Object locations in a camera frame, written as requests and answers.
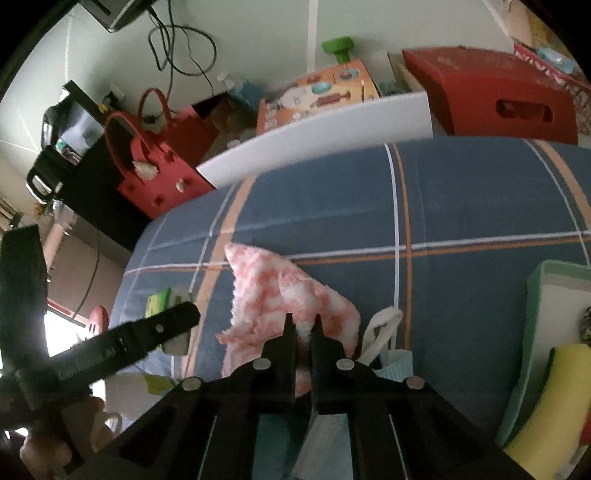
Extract mint green cardboard tray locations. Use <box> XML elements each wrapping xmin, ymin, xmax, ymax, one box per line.
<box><xmin>496</xmin><ymin>259</ymin><xmax>591</xmax><ymax>448</ymax></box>

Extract orange toy box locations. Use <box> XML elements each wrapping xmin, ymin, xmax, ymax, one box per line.
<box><xmin>256</xmin><ymin>60</ymin><xmax>382</xmax><ymax>137</ymax></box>

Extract yellow green sponge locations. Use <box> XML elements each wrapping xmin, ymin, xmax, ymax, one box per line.
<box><xmin>503</xmin><ymin>344</ymin><xmax>591</xmax><ymax>480</ymax></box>

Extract green yellow tissue pack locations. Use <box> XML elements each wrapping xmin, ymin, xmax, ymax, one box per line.
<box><xmin>145</xmin><ymin>287</ymin><xmax>190</xmax><ymax>356</ymax></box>

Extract light blue face mask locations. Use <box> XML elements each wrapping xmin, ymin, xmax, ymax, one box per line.
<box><xmin>291</xmin><ymin>307</ymin><xmax>414</xmax><ymax>480</ymax></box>

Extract red white patterned box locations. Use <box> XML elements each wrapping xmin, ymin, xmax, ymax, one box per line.
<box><xmin>512</xmin><ymin>42</ymin><xmax>591</xmax><ymax>134</ymax></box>

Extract black cables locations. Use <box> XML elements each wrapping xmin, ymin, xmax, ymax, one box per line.
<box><xmin>147</xmin><ymin>0</ymin><xmax>218</xmax><ymax>112</ymax></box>

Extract light blue packet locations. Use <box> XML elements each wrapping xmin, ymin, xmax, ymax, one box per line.
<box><xmin>536</xmin><ymin>46</ymin><xmax>578</xmax><ymax>75</ymax></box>

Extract green dumbbell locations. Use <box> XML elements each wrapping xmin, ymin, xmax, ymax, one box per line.
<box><xmin>321</xmin><ymin>36</ymin><xmax>354</xmax><ymax>64</ymax></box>

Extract black monitor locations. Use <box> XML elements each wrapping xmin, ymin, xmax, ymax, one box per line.
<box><xmin>55</xmin><ymin>80</ymin><xmax>109</xmax><ymax>158</ymax></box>

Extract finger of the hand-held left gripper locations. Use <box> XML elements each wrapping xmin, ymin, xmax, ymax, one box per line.
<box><xmin>48</xmin><ymin>301</ymin><xmax>201</xmax><ymax>389</ymax></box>

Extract pink white checkered towel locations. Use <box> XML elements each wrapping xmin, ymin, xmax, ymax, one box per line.
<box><xmin>216</xmin><ymin>242</ymin><xmax>362</xmax><ymax>398</ymax></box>

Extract white foam board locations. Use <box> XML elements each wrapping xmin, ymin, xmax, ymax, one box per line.
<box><xmin>196</xmin><ymin>91</ymin><xmax>434</xmax><ymax>189</ymax></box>

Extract red plastic object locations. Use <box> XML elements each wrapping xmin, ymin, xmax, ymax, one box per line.
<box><xmin>88</xmin><ymin>305</ymin><xmax>110</xmax><ymax>337</ymax></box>

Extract red handbag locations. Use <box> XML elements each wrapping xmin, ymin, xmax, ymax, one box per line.
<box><xmin>139</xmin><ymin>88</ymin><xmax>220</xmax><ymax>158</ymax></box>

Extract person's left hand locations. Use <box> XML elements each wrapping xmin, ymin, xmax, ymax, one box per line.
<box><xmin>21</xmin><ymin>396</ymin><xmax>107</xmax><ymax>480</ymax></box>

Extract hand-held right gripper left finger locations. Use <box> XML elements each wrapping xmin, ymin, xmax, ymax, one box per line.
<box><xmin>99</xmin><ymin>313</ymin><xmax>296</xmax><ymax>480</ymax></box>

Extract silver device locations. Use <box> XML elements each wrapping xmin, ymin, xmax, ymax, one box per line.
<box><xmin>78</xmin><ymin>0</ymin><xmax>155</xmax><ymax>33</ymax></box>

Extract red cardboard box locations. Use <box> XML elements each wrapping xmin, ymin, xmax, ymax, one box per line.
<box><xmin>402</xmin><ymin>46</ymin><xmax>580</xmax><ymax>146</ymax></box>

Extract red felt tote bag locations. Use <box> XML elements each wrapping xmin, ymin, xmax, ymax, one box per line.
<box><xmin>104</xmin><ymin>111</ymin><xmax>217</xmax><ymax>220</ymax></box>

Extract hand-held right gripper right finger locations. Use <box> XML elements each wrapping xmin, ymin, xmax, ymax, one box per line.
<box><xmin>309</xmin><ymin>314</ymin><xmax>536</xmax><ymax>480</ymax></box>

